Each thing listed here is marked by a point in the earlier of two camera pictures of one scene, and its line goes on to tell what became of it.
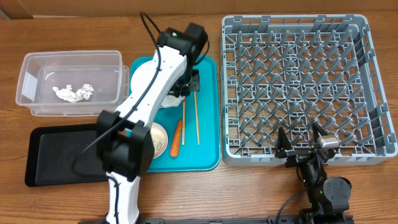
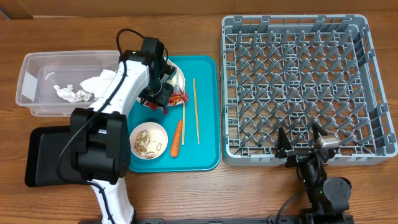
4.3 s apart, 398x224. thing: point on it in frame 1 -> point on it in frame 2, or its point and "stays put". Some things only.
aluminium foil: (68, 94) stays put
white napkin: (171, 100) -> (97, 84)
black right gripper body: (296, 157) stays put
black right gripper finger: (283, 142) stays put
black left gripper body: (188, 81) -> (158, 91)
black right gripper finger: (318, 131) stays put
